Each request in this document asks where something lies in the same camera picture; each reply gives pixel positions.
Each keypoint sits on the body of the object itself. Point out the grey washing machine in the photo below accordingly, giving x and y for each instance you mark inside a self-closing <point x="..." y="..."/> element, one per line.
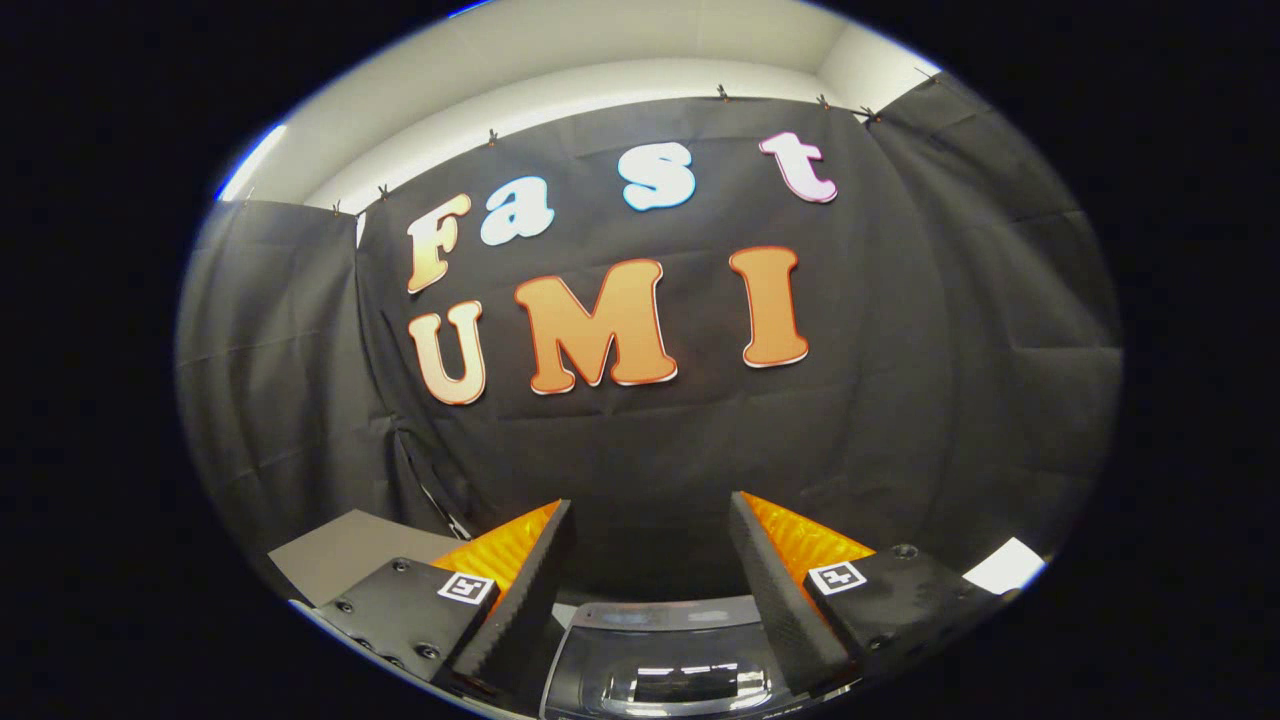
<point x="660" y="615"/>

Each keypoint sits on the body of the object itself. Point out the black backdrop cloth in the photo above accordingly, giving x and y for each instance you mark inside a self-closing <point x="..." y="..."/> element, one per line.
<point x="900" y="350"/>

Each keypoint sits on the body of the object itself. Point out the white flat board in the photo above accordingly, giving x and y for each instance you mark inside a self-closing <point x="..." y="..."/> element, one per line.
<point x="1005" y="567"/>

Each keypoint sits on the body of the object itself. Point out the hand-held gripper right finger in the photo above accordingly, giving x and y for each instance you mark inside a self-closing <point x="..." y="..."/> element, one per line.
<point x="785" y="600"/>

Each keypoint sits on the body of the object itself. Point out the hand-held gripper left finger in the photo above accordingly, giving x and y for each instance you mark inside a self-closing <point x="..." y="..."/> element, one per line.
<point x="528" y="600"/>

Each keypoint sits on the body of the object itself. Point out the grey flat board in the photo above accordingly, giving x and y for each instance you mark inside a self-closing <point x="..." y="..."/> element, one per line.
<point x="340" y="550"/>

